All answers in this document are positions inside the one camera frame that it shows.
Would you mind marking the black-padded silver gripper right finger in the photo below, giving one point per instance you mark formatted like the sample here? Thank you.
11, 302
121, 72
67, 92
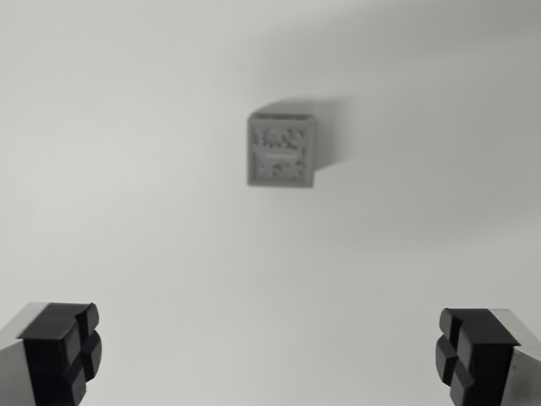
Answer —
486, 363

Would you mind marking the black-padded silver gripper left finger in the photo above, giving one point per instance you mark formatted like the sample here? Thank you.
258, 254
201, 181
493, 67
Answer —
46, 359

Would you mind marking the grey embossed rubber cube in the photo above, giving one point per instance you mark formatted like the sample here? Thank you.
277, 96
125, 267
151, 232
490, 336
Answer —
281, 152

